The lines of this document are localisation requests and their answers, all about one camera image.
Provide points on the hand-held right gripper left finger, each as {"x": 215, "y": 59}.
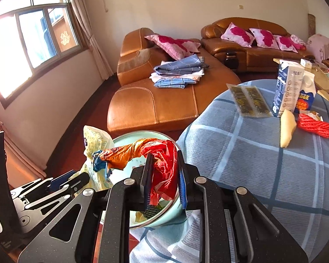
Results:
{"x": 148, "y": 186}

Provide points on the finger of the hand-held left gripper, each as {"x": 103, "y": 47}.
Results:
{"x": 78, "y": 182}
{"x": 59, "y": 183}

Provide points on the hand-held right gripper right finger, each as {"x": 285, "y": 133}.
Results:
{"x": 182, "y": 189}

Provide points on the light teal basin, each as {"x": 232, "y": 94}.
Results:
{"x": 168, "y": 217}

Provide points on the blue orange snack packet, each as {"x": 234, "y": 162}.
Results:
{"x": 123, "y": 156}

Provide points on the yellow plastic bag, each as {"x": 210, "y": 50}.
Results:
{"x": 96, "y": 139}

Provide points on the blue plaid tablecloth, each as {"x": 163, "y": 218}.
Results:
{"x": 235, "y": 156}

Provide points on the brown leather chaise sofa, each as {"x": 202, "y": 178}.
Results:
{"x": 153, "y": 106}

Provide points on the green clear pickle packet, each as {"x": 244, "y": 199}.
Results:
{"x": 241, "y": 101}
{"x": 259, "y": 102}

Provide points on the folded plaid cloths stack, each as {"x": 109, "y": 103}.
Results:
{"x": 178, "y": 68}

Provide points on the cream wedge-shaped piece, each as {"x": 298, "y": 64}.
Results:
{"x": 287, "y": 128}

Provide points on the tall white blue carton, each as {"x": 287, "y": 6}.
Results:
{"x": 289, "y": 93}

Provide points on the red striped snack packet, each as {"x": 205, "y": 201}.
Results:
{"x": 314, "y": 124}

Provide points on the long brown leather sofa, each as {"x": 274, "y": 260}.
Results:
{"x": 263, "y": 60}

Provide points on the clear labelled food packet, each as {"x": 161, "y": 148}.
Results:
{"x": 316, "y": 115}

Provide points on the window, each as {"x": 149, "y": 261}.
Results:
{"x": 30, "y": 33}

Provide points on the small blue white carton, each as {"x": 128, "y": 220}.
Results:
{"x": 307, "y": 98}

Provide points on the beige curtain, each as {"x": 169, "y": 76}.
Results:
{"x": 90, "y": 27}

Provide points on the small white box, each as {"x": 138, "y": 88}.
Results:
{"x": 306, "y": 63}

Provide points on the wooden coffee table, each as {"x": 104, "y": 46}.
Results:
{"x": 326, "y": 83}

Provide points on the small pink floral pillow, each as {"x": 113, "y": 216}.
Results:
{"x": 300, "y": 42}

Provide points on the pale pink draped cloth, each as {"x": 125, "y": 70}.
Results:
{"x": 322, "y": 48}

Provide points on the tan upright board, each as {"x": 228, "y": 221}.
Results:
{"x": 312, "y": 24}

